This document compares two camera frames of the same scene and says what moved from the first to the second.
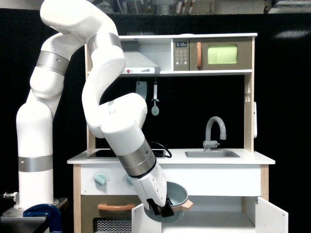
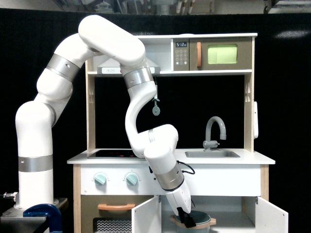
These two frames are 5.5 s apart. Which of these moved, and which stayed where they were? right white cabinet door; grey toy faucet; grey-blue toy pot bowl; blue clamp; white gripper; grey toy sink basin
Moved: white gripper; grey-blue toy pot bowl
Stayed: grey toy sink basin; grey toy faucet; right white cabinet door; blue clamp
